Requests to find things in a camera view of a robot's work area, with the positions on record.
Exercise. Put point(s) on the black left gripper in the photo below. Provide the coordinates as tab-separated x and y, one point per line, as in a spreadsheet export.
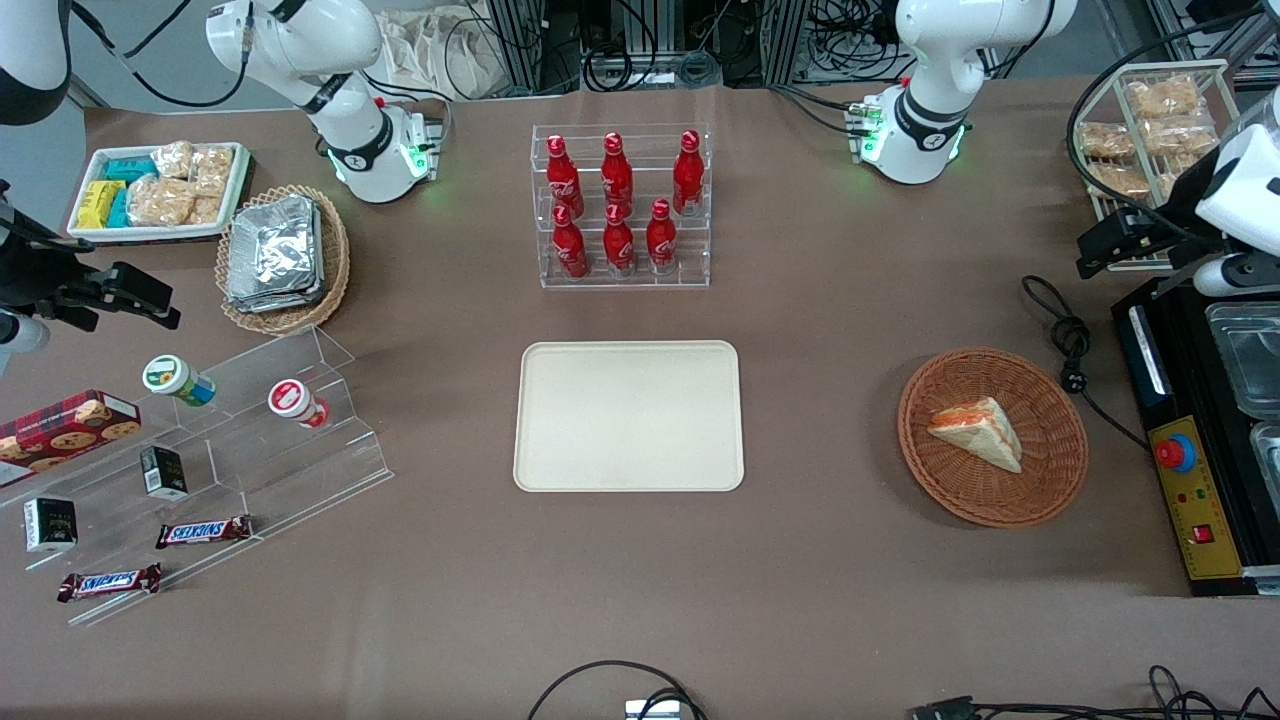
1168	234

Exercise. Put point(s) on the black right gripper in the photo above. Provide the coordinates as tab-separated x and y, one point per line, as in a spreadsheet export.
28	272

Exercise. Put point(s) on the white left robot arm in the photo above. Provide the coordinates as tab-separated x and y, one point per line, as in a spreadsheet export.
935	60

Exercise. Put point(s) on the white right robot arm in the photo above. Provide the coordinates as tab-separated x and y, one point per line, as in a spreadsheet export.
300	40

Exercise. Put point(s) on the white rectangular snack tray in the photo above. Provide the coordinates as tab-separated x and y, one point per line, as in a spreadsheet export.
90	234

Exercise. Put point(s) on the light oval wicker basket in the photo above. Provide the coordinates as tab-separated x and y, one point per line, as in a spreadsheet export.
335	270

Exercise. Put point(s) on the triangular wrapped sandwich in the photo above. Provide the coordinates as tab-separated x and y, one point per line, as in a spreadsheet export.
985	432

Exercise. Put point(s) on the brown round wicker basket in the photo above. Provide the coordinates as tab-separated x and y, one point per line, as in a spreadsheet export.
950	490

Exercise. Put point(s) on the beige rectangular serving tray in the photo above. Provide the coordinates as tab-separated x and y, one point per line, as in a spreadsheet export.
628	416

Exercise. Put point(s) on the bagged bread pastry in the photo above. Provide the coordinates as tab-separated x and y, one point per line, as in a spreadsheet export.
1120	178
1106	140
1163	97
1180	135

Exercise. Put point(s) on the teal snack packet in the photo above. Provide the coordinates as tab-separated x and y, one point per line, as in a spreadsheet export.
130	169
119	208

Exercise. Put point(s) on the yellow snack packet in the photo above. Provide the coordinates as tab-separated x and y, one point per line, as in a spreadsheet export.
98	204

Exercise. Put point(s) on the green lid yogurt cup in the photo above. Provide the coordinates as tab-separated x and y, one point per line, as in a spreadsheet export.
172	378

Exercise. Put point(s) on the clear rice cracker bag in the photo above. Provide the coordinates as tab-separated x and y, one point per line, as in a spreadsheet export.
207	210
172	160
212	170
160	202

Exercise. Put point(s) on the clear plastic container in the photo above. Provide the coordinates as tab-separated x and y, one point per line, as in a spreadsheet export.
1245	355

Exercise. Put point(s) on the red tartan cookie box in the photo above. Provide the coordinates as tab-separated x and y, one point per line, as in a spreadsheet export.
60	435

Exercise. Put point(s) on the stacked foil containers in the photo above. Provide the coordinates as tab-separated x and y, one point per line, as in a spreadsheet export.
272	255

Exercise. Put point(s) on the small black barcode box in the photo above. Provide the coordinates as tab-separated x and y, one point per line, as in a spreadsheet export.
163	473

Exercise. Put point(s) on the red emergency stop button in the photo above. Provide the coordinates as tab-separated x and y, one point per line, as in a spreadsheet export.
1176	454

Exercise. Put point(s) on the red lid yogurt cup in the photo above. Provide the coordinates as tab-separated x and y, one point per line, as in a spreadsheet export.
292	399

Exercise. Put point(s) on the clear acrylic tiered stand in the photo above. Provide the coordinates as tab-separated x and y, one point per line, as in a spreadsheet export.
260	470

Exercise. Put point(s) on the small black gold-print box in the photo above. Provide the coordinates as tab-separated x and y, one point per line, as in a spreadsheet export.
50	525

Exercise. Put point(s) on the Snickers chocolate bar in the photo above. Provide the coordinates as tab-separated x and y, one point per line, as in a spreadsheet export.
205	531
110	582

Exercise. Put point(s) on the black machine with yellow panel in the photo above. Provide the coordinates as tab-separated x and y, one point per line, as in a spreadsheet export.
1205	560

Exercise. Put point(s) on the beige cloth bag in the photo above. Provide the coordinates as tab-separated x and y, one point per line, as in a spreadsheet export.
430	55

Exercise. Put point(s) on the red cola bottle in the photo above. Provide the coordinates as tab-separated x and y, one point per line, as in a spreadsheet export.
570	250
562	180
616	175
688	175
661	240
619	245

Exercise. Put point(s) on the clear acrylic bottle rack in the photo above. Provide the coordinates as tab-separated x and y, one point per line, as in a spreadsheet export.
620	280

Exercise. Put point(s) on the small silver device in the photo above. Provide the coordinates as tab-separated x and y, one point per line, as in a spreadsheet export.
652	710

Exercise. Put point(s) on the aluminium frame profile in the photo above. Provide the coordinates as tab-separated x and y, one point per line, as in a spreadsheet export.
515	45

